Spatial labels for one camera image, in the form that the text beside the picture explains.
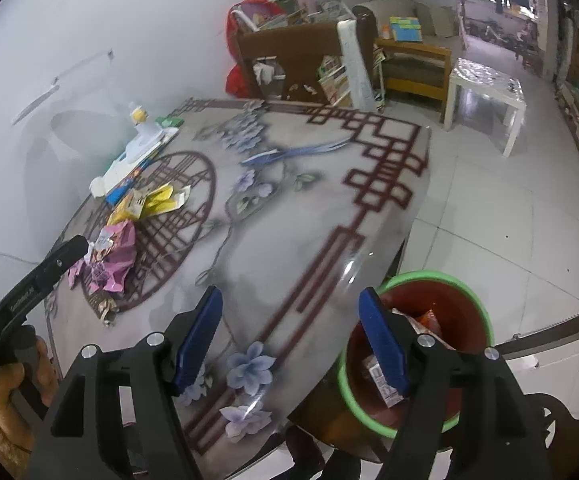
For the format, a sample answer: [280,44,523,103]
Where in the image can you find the yellow flattened carton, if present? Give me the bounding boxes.
[106,183,192,226]

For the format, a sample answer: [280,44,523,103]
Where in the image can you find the person's left hand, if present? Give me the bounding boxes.
[0,336,58,451]

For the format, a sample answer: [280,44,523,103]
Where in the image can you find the white side table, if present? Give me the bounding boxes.
[442,58,527,158]

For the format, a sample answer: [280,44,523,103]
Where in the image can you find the red cloth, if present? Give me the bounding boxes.
[224,0,283,100]

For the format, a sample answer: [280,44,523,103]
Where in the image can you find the brown gold cigarette pack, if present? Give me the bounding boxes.
[88,290,119,326]

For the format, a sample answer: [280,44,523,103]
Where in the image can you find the pink printed snack bag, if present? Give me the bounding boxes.
[67,220,137,294]

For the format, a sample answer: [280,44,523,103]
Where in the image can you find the green rimmed red trash bin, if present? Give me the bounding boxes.
[336,270,496,440]

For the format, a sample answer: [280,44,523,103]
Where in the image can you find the wooden bench with cushion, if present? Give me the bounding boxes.
[375,38,453,114]

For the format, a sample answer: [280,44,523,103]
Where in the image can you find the white paper booklet stack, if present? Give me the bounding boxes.
[89,124,179,198]

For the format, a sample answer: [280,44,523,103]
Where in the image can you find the orange plastic snack wrapper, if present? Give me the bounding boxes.
[390,309,454,350]

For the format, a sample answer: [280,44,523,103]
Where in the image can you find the colourful book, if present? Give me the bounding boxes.
[389,16,423,42]

